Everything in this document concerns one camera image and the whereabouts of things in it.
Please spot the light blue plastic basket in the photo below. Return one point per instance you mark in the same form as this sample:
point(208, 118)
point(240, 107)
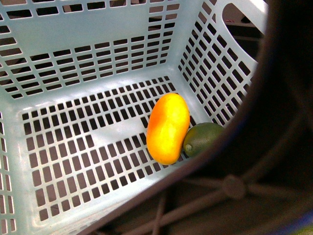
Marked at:
point(78, 81)

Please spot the green avocado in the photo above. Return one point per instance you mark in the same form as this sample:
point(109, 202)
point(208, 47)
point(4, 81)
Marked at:
point(200, 137)

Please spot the brown basket handle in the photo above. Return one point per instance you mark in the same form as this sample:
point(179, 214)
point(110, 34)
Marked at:
point(258, 179)

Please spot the yellow mango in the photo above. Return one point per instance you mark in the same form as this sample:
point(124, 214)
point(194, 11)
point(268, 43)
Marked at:
point(167, 127)

